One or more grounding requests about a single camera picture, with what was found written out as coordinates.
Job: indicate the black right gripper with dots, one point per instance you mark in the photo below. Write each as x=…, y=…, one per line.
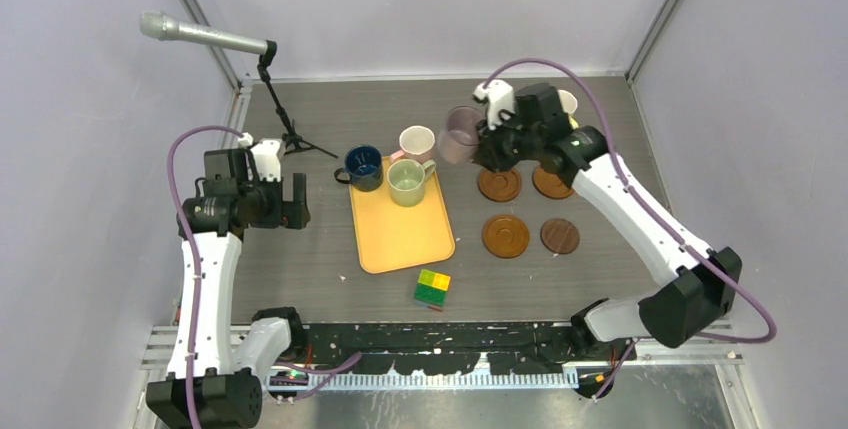
x=487, y=153

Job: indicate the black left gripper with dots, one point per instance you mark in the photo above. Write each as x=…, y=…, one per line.
x=293, y=214

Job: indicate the brown wooden coaster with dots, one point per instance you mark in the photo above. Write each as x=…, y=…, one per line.
x=505, y=236
x=499, y=186
x=550, y=185

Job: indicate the purple mug black handle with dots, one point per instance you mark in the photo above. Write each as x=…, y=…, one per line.
x=458, y=139

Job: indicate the yellow-green faceted mug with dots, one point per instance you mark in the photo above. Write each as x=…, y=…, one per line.
x=569, y=104

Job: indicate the light green mug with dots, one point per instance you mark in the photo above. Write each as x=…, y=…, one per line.
x=407, y=181

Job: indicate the yellow plastic tray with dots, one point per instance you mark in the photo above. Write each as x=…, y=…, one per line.
x=391, y=237

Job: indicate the dark walnut wooden coaster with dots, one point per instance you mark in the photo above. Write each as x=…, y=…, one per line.
x=560, y=236

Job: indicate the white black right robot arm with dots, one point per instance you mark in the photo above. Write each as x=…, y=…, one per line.
x=691, y=276

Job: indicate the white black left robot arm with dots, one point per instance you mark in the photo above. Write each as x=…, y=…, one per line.
x=209, y=379

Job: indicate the pink faceted mug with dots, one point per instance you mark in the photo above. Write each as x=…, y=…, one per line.
x=415, y=143

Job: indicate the dark blue mug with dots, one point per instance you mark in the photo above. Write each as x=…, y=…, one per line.
x=362, y=169

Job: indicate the colourful toy brick block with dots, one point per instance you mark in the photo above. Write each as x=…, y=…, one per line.
x=431, y=289

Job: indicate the black microphone tripod stand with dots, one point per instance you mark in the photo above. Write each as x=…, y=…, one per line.
x=294, y=143

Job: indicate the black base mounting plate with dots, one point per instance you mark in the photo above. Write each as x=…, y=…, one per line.
x=438, y=348

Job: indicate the silver microphone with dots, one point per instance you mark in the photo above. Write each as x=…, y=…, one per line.
x=162, y=27

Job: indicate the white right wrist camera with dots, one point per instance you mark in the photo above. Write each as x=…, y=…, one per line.
x=498, y=98

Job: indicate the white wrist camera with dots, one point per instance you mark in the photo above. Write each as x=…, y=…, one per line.
x=267, y=154
x=498, y=98

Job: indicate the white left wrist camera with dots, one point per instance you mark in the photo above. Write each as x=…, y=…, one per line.
x=267, y=154

